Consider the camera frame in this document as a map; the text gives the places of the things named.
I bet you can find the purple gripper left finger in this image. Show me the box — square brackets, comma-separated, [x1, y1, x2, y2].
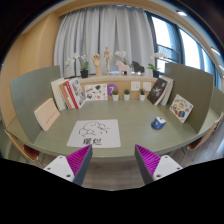
[44, 145, 93, 186]

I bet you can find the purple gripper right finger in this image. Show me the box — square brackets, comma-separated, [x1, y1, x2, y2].
[135, 145, 182, 184]

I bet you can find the white printed mouse pad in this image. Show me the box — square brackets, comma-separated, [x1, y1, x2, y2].
[67, 119, 121, 148]

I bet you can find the blue white computer mouse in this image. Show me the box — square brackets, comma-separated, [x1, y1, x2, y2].
[151, 117, 166, 130]

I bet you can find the wooden chair left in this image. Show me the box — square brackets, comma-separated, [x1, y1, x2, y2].
[5, 131, 43, 167]

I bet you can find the wooden chair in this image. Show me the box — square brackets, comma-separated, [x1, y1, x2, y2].
[5, 131, 43, 167]
[187, 112, 224, 150]

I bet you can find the colourful sticker picture book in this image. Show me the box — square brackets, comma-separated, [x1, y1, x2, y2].
[169, 94, 193, 123]

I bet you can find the white book behind black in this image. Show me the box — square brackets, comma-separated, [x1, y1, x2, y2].
[160, 76, 174, 106]

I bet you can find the illustrated red white book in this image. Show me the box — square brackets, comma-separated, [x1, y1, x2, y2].
[66, 78, 86, 109]

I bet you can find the black illustrated book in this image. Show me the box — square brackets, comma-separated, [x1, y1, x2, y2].
[147, 78, 167, 105]

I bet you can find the small potted plant right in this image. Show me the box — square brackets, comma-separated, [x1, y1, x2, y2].
[139, 88, 146, 101]

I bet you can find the small potted plant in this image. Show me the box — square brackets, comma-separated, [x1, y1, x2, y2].
[112, 90, 119, 101]
[139, 88, 146, 101]
[124, 89, 130, 101]

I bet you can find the white illustrated picture card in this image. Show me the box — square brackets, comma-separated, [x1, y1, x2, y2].
[84, 84, 108, 101]

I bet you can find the wooden chair right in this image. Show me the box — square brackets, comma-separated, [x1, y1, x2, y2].
[187, 112, 224, 150]

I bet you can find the small potted plant middle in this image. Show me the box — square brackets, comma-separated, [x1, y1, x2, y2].
[124, 89, 130, 101]

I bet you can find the red orange book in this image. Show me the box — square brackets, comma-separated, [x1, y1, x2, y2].
[59, 82, 75, 109]

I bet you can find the small potted plant left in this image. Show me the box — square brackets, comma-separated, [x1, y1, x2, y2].
[112, 90, 119, 101]

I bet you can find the green felt divider left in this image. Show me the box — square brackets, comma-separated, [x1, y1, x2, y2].
[10, 66, 61, 142]

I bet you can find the green felt divider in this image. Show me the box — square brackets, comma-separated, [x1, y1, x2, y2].
[165, 63, 214, 133]
[10, 66, 61, 142]

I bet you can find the purple round number sign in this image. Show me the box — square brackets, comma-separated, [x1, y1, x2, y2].
[107, 84, 118, 96]

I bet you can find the green felt divider right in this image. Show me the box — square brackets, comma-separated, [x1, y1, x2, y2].
[165, 63, 214, 133]

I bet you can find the white orchid left pot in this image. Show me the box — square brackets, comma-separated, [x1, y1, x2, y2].
[65, 53, 89, 78]

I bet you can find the white orchid pot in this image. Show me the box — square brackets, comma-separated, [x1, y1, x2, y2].
[65, 53, 89, 78]
[148, 52, 166, 78]

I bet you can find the white orchid right pot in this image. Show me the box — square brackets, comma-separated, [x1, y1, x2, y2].
[148, 52, 166, 78]

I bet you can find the black horse figurine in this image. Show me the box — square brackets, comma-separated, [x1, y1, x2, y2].
[132, 61, 145, 73]

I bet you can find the pink horse figurine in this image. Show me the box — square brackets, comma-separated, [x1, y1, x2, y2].
[116, 61, 130, 76]

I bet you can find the wooden hand model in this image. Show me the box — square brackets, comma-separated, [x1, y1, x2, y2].
[92, 53, 102, 77]

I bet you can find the white orchid middle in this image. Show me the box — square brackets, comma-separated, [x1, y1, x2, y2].
[115, 51, 127, 65]

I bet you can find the wooden mannequin figure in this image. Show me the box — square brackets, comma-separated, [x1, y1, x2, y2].
[104, 46, 114, 74]

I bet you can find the grey curtain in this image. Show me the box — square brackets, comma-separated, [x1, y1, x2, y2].
[54, 5, 154, 77]

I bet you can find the white wall socket right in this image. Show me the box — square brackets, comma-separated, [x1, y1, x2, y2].
[143, 82, 152, 91]

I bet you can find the white wall socket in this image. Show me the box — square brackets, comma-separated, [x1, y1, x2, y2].
[143, 82, 152, 91]
[131, 81, 140, 91]

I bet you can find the white wall socket left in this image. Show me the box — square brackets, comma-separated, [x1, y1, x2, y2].
[131, 81, 140, 91]

